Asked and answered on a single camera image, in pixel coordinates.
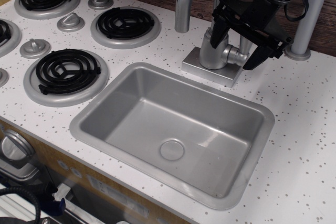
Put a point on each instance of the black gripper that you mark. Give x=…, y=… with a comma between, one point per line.
x=255, y=21

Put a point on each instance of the silver faucet lever handle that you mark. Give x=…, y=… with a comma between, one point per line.
x=237, y=56

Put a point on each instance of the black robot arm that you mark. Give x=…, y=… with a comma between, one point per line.
x=256, y=22

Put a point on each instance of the grey vertical pole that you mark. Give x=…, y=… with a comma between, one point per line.
x=299, y=50

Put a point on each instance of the grey plastic sink basin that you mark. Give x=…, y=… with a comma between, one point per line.
x=202, y=142

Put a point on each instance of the back right stove burner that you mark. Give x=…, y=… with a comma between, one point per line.
x=125, y=28

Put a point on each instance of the silver knob top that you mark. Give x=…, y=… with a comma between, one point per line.
x=100, y=4

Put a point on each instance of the silver knob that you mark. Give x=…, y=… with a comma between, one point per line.
x=35, y=48
x=70, y=23
x=100, y=4

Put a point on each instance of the silver knob middle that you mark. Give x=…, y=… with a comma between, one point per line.
x=70, y=23

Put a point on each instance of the front right stove burner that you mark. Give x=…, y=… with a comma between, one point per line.
x=66, y=77

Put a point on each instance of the back left stove burner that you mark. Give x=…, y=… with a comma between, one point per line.
x=44, y=9

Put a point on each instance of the silver knob lower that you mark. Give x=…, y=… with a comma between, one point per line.
x=35, y=48

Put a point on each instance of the left edge stove burner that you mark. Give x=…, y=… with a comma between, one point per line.
x=10, y=36

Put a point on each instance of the silver knob left edge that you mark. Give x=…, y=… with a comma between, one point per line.
x=3, y=77

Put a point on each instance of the silver oven dial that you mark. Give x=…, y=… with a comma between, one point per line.
x=15, y=149

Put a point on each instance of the grey oven door handle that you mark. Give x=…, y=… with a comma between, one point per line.
x=25, y=174

